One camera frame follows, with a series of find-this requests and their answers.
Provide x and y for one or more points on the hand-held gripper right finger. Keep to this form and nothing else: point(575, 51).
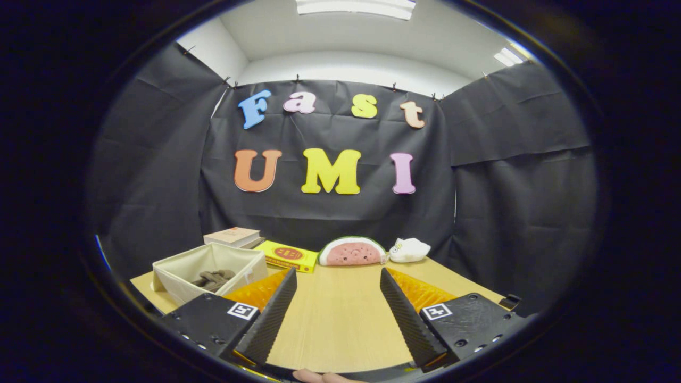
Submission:
point(407, 319)

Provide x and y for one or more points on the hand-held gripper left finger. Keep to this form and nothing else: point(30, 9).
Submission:
point(268, 319)

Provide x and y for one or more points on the brown fuzzy shoe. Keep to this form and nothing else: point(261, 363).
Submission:
point(221, 275)
point(207, 286)

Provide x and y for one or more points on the beige fabric storage box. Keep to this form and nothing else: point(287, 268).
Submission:
point(181, 287)

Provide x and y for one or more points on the yellow book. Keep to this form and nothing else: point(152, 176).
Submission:
point(287, 255)

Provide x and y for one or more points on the white plush toy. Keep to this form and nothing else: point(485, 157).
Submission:
point(409, 250)

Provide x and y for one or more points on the grey book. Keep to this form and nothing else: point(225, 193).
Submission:
point(258, 242)

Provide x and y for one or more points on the watermelon slice plush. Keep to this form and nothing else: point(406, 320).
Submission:
point(352, 252)

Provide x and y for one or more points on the beige book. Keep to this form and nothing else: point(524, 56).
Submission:
point(231, 234)

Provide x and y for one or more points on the black table clamp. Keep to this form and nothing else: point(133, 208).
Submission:
point(512, 301)

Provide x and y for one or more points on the black backdrop cloth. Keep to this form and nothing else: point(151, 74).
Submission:
point(340, 218)

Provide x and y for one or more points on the small ceiling light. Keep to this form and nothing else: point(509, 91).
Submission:
point(508, 56)

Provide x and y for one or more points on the long ceiling light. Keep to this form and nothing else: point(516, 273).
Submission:
point(356, 7)

